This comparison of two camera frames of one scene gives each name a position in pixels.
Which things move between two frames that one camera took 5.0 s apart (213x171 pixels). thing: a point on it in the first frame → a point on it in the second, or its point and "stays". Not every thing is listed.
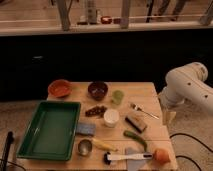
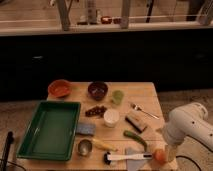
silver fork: x=137 y=107 stays
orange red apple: x=161 y=156 stays
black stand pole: x=9 y=141 stays
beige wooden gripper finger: x=168 y=117 → x=171 y=150
